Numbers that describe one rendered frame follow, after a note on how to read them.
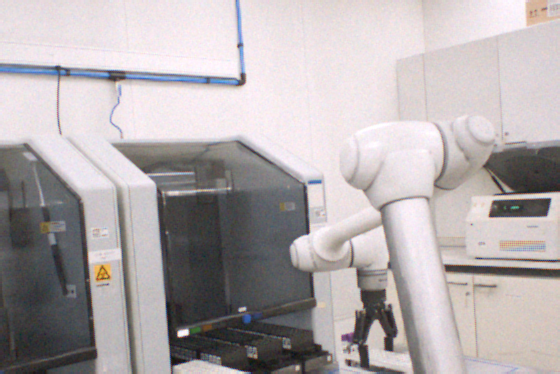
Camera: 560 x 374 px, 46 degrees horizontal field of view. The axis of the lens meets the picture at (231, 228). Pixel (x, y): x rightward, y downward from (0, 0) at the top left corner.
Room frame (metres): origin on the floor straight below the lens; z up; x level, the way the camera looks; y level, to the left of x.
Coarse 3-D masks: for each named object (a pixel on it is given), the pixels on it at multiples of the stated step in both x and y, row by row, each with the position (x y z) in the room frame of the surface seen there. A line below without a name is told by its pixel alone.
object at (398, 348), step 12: (396, 348) 2.22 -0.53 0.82; (408, 348) 2.21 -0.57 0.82; (468, 360) 2.01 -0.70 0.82; (480, 360) 2.00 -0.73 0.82; (492, 360) 1.99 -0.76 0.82; (312, 372) 2.01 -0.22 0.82; (324, 372) 2.00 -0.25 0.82; (336, 372) 1.99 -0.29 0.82; (468, 372) 1.88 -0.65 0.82; (480, 372) 1.88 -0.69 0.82; (492, 372) 1.87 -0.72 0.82; (504, 372) 1.86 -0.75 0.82; (516, 372) 1.85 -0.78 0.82; (528, 372) 1.84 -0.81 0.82; (540, 372) 1.83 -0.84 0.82; (552, 372) 1.82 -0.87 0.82
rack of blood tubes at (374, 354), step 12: (372, 348) 2.00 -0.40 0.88; (372, 360) 1.87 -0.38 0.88; (384, 360) 1.86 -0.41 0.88; (396, 360) 1.85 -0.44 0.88; (408, 360) 1.84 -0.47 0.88; (348, 372) 1.95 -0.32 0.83; (360, 372) 1.91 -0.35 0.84; (372, 372) 1.88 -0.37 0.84; (384, 372) 1.93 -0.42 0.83; (396, 372) 1.92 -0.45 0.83; (408, 372) 1.77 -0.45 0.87
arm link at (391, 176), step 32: (384, 128) 1.35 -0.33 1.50; (416, 128) 1.36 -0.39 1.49; (352, 160) 1.34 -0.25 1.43; (384, 160) 1.32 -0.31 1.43; (416, 160) 1.32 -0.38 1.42; (384, 192) 1.33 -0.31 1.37; (416, 192) 1.31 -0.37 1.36; (384, 224) 1.34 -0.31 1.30; (416, 224) 1.30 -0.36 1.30; (416, 256) 1.28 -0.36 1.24; (416, 288) 1.27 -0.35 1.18; (416, 320) 1.26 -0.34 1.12; (448, 320) 1.25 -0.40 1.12; (416, 352) 1.25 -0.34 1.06; (448, 352) 1.23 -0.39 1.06
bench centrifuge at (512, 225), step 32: (512, 160) 3.81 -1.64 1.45; (544, 160) 3.69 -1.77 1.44; (512, 192) 4.04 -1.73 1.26; (544, 192) 3.60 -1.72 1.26; (480, 224) 3.75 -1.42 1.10; (512, 224) 3.60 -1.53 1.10; (544, 224) 3.45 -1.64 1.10; (480, 256) 3.77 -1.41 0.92; (512, 256) 3.60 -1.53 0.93; (544, 256) 3.46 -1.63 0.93
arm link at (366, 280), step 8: (360, 272) 1.90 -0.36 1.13; (368, 272) 1.88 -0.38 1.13; (376, 272) 1.88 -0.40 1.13; (384, 272) 1.89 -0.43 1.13; (360, 280) 1.90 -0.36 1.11; (368, 280) 1.89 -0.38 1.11; (376, 280) 1.88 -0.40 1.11; (384, 280) 1.89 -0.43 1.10; (360, 288) 1.91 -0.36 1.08; (368, 288) 1.89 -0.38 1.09; (376, 288) 1.88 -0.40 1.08
